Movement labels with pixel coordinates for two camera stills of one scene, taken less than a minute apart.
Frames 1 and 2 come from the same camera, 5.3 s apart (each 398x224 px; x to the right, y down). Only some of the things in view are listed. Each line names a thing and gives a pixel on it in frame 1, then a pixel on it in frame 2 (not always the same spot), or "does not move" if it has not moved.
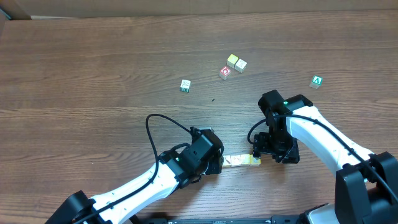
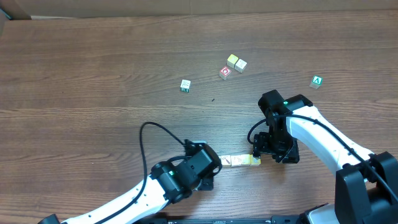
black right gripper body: [275, 150] does not move
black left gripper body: [214, 165] to [213, 171]
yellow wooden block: [245, 159] does not move
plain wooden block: [254, 162] does not move
